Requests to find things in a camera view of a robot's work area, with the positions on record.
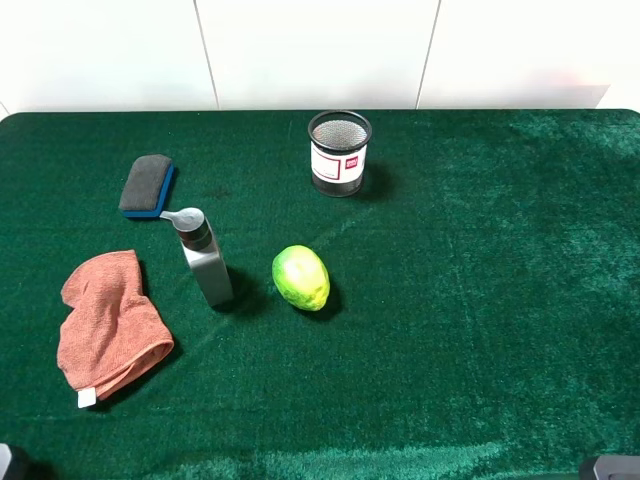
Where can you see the grey pump bottle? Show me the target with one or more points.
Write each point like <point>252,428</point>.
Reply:
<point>202,254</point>

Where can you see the orange folded cloth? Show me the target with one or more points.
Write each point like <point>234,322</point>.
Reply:
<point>113,334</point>

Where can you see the blue grey whiteboard eraser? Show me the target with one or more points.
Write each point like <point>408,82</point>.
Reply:
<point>147,186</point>

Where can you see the black mesh pen cup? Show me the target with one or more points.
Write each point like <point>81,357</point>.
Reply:
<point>338,142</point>

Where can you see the green yellow mango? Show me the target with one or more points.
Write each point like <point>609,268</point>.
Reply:
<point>301,278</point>

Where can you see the green velvet table cloth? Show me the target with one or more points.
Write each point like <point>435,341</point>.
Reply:
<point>482,320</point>

